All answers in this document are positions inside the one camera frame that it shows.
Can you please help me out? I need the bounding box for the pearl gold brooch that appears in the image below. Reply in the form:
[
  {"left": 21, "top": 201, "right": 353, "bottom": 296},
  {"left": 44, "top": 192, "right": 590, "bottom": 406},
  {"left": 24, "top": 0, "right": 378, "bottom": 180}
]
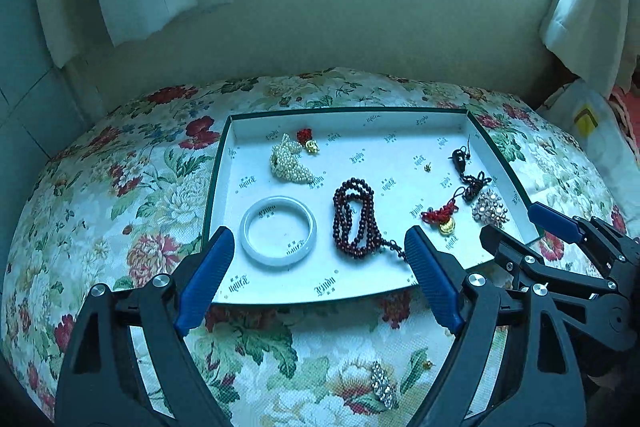
[{"left": 472, "top": 190, "right": 509, "bottom": 229}]

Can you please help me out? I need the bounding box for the dark red bead necklace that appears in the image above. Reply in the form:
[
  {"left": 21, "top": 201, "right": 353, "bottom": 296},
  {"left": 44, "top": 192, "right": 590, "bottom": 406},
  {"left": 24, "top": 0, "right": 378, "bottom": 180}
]
[{"left": 331, "top": 176, "right": 407, "bottom": 261}]

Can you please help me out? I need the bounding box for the silver rhinestone hair clip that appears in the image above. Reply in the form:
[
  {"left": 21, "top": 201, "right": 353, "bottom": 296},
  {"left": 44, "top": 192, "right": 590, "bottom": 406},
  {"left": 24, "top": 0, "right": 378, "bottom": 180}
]
[{"left": 370, "top": 361, "right": 397, "bottom": 410}]

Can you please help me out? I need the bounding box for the dark green jewelry tray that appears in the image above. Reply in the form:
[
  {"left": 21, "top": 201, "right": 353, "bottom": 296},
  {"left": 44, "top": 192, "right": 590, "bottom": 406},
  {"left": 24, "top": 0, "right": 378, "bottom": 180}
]
[{"left": 204, "top": 107, "right": 541, "bottom": 305}]

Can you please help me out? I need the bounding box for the pink crochet blanket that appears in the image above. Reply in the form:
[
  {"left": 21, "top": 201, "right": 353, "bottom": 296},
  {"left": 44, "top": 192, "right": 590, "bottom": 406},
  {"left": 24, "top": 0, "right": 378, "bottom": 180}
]
[{"left": 608, "top": 87, "right": 639, "bottom": 148}]

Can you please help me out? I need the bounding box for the patterned pillow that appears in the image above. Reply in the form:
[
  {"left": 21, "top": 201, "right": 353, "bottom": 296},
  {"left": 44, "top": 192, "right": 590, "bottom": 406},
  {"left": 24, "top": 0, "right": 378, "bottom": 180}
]
[{"left": 537, "top": 79, "right": 639, "bottom": 239}]

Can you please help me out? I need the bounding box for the small red gold charm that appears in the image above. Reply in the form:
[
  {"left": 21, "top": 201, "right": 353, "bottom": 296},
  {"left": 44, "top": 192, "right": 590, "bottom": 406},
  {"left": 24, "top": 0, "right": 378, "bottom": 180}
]
[{"left": 296, "top": 128, "right": 319, "bottom": 155}]

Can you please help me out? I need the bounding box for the white jade bangle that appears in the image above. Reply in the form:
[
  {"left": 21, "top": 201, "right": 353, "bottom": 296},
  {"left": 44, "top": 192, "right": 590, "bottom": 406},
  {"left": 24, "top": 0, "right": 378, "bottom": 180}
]
[{"left": 240, "top": 196, "right": 318, "bottom": 269}]

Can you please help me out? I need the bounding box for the red knot gold charm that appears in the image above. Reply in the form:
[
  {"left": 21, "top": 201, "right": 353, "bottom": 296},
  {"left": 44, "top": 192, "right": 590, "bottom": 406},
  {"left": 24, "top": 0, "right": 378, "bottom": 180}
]
[{"left": 420, "top": 186, "right": 464, "bottom": 236}]

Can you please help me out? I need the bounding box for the white right curtain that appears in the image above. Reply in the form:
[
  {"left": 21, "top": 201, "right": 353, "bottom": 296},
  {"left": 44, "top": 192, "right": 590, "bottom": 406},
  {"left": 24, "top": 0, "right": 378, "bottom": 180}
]
[{"left": 540, "top": 0, "right": 639, "bottom": 96}]

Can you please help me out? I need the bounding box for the white pearl cluster brooch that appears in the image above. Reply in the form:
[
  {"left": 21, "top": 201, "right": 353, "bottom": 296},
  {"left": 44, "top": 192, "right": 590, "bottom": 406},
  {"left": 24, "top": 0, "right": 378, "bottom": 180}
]
[{"left": 269, "top": 133, "right": 314, "bottom": 184}]

